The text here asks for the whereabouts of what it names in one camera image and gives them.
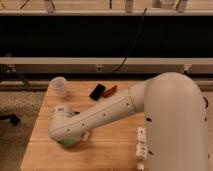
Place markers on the green ceramic bowl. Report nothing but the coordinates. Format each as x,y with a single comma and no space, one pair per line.
68,143

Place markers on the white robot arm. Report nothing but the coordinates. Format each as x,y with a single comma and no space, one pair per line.
176,121

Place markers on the red marker pen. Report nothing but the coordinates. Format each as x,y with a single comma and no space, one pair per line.
110,91

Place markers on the black smartphone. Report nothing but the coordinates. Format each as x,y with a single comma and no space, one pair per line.
97,92

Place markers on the translucent plastic cup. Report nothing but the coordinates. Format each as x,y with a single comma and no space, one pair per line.
58,84

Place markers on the black chair base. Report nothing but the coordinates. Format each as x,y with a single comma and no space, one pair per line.
11,117

